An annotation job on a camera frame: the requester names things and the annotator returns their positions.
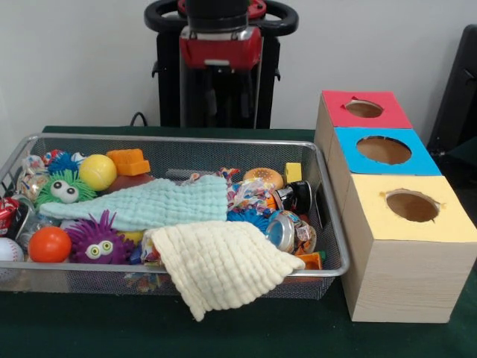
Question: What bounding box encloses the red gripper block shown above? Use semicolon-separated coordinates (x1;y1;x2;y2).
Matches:
179;28;263;116

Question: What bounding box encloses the orange building block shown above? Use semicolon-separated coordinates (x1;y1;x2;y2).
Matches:
106;148;151;177

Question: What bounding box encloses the light blue knitted cloth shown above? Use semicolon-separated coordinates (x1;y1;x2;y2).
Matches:
39;175;230;232

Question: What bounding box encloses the cream waffle cloth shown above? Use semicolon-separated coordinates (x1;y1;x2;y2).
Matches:
149;220;305;321

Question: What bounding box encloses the shallow clear mesh bin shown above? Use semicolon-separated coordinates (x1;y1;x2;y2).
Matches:
0;133;351;301

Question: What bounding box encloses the wooden box with three holes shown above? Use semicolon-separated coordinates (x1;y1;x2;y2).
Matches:
315;90;477;324

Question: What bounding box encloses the tan orange ball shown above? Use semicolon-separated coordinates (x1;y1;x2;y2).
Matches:
242;168;284;191

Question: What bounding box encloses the black printed can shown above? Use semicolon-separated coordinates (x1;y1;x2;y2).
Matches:
272;180;312;215

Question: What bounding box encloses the crushed silver can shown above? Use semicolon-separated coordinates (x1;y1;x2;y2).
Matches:
265;210;318;253

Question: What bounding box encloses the plain yellow ball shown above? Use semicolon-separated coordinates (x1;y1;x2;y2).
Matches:
79;154;118;192

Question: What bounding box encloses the green spiky ball with eyes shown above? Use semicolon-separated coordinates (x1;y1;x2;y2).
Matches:
35;170;98;208

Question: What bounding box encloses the purple spiky ball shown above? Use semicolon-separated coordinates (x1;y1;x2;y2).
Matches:
67;210;135;266

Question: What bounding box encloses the black panel on stand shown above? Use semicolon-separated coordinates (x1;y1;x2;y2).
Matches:
432;25;477;169

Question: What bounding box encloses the dark green table cloth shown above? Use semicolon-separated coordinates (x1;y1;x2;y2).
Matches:
0;125;477;358

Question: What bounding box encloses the white baseball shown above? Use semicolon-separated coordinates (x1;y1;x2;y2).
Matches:
0;239;25;266

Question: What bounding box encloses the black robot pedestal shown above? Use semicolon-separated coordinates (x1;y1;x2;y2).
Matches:
145;0;299;129

